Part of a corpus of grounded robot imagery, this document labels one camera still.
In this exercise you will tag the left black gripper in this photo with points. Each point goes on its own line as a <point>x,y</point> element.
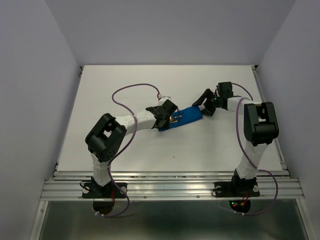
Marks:
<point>166,125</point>

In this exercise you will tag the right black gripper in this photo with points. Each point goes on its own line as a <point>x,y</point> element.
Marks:
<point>207,94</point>

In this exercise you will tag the blue cloth napkin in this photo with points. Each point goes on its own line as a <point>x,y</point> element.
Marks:
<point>183,117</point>

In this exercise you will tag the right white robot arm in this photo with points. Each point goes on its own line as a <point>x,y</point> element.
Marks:
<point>260,128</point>

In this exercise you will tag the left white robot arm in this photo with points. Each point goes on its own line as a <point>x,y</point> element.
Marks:
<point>107,135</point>

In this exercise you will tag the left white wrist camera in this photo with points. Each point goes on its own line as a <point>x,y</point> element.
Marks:
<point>163,99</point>

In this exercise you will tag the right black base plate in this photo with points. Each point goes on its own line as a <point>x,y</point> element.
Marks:
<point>226,189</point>

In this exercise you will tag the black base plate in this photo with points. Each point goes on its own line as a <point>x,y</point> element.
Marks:
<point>92,191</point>
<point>226,189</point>

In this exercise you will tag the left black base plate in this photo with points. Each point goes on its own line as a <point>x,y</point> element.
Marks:
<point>92,191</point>

